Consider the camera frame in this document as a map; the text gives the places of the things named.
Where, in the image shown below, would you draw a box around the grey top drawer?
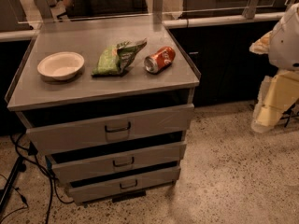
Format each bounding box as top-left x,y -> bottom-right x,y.
27,104 -> 194,155

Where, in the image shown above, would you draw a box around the black tripod leg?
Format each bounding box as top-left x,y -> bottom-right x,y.
0,157 -> 23,213

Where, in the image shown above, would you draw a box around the grey drawer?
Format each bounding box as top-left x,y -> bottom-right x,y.
68,165 -> 180,203
52,141 -> 186,183
27,104 -> 194,155

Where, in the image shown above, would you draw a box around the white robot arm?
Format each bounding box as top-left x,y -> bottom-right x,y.
249,4 -> 299,133

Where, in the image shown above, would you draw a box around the white horizontal rail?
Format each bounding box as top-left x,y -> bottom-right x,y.
0,12 -> 284,42

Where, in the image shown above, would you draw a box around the green chip bag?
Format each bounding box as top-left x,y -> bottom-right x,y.
92,39 -> 147,77

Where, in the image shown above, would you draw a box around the grey middle drawer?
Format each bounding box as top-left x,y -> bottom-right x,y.
52,141 -> 186,183

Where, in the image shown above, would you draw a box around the black cables on floor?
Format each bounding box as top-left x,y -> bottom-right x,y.
0,133 -> 75,224

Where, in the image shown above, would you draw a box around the grey drawer cabinet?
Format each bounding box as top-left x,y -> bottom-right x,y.
7,16 -> 199,195

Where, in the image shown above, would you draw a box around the person in dark clothes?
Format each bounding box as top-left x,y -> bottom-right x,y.
63,0 -> 148,19

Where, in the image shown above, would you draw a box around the grey bottom drawer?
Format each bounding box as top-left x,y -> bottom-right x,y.
68,165 -> 180,203

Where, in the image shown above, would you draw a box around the white paper bowl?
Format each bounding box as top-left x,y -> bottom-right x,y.
37,52 -> 85,81

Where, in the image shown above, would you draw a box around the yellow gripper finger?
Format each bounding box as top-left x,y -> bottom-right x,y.
251,70 -> 299,133

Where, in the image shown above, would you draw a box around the red soda can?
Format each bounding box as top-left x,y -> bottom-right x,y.
144,46 -> 176,74

